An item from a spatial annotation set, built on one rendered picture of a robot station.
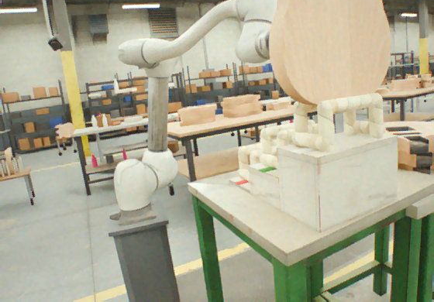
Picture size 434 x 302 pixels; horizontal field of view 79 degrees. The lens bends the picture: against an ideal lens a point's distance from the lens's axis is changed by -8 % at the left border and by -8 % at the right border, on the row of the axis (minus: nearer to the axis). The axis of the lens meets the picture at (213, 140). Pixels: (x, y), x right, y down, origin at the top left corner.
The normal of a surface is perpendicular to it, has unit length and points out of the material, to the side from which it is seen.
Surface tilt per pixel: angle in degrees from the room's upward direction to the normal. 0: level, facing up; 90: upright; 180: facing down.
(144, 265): 90
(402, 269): 90
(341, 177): 90
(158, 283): 90
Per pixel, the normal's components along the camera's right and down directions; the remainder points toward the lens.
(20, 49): 0.42, 0.11
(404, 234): -0.92, 0.18
